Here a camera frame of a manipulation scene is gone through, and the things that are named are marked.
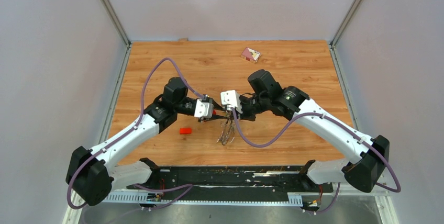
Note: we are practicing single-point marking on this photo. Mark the aluminium frame post right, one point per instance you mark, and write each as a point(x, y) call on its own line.
point(346, 20)

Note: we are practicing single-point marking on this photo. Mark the small red toy brick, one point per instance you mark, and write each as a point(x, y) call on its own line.
point(185, 131)

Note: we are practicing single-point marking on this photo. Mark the aluminium frame post left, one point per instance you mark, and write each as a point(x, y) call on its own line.
point(116, 22)

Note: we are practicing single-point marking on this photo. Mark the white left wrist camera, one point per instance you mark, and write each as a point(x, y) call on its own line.
point(203, 109)

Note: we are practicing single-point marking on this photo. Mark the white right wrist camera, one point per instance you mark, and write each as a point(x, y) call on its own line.
point(231, 99)

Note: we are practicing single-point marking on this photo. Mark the aluminium frame post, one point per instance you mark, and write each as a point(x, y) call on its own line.
point(116, 22)
point(346, 20)

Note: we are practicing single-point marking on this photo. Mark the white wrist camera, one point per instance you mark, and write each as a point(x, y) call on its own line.
point(231, 99)
point(203, 109)

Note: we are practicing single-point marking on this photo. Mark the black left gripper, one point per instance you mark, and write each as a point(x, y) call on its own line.
point(217, 117)

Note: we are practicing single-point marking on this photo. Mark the red patterned card box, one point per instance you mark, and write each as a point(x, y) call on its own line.
point(251, 55)

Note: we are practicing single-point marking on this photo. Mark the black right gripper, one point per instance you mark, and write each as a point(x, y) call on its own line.
point(244, 115)

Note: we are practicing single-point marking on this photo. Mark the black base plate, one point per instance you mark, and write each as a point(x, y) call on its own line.
point(235, 183)

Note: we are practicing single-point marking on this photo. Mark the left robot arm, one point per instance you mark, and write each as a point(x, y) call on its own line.
point(95, 172)

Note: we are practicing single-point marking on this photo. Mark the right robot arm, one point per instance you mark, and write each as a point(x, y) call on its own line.
point(365, 157)

